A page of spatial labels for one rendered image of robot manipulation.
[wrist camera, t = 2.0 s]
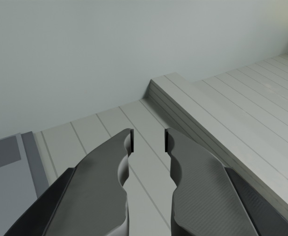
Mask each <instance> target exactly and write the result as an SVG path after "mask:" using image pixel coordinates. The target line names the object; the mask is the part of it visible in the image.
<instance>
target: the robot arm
mask: <svg viewBox="0 0 288 236"><path fill-rule="evenodd" d="M133 152H134V129H130V128H126V129H124V130H122V131H121V132H119V133H118V134H116V135H115V136H113V137H112V138H110V139H109V140H107V141H105V142H104V143H102V144H101V145H99V146H98V147H97V148H95V149H94V150H92V151H91V152H90V153H89V154H87V155H86V156H85V157H84V158H83V159H82V160H81V161H80V162H79V163H78V164H77V165H76V166H75V167H74V168H68V169H67V170H66V171H65V172H64V173H63V174H62V175H61V176H60V177H59V178H58V179H57V180H56V181H55V182H54V183H53V184H52V185H51V186H50V187H49V188H48V189H47V190H46V191H45V192H44V193H43V194H42V195H41V196H40V197H39V198H38V199H37V200H36V201H35V202H34V203H33V204H32V205H31V206H30V207H29V208H28V209H27V210H26V211H25V212H24V213H23V214H22V215H21V216H20V217H19V219H18V220H17V221H16V222H15V223H14V224H13V225H12V226H11V227H10V229H9V230H8V231H7V232H6V233H5V235H4V236H129V228H130V219H129V208H128V197H127V192H126V191H125V189H124V188H123V185H124V183H125V181H126V180H127V179H128V177H129V163H128V157H129V156H130V155H131V153H133ZM165 152H167V153H168V155H169V156H170V158H171V167H170V177H171V179H172V180H173V181H174V182H175V184H176V186H177V187H176V189H175V190H174V191H173V196H172V210H171V236H288V221H287V220H286V219H285V218H284V217H283V216H282V215H281V214H280V213H279V212H278V211H277V210H276V209H275V208H274V207H273V206H272V205H271V204H270V203H269V202H268V201H267V200H266V199H265V198H264V197H262V196H261V195H260V194H259V193H258V192H257V191H256V190H255V189H254V188H253V187H252V186H251V185H250V184H249V183H248V182H247V181H246V180H245V179H244V178H243V177H242V176H241V175H240V174H239V173H238V172H237V171H236V170H235V169H234V168H232V167H225V166H224V165H223V164H222V163H221V162H220V161H219V160H218V159H217V158H216V157H215V156H214V155H213V154H212V153H210V152H209V151H208V150H207V149H205V148H204V147H202V146H201V145H199V144H198V143H196V142H194V141H193V140H191V139H190V138H188V137H187V136H185V135H183V134H182V133H180V132H178V131H177V130H175V129H173V128H167V129H165Z"/></svg>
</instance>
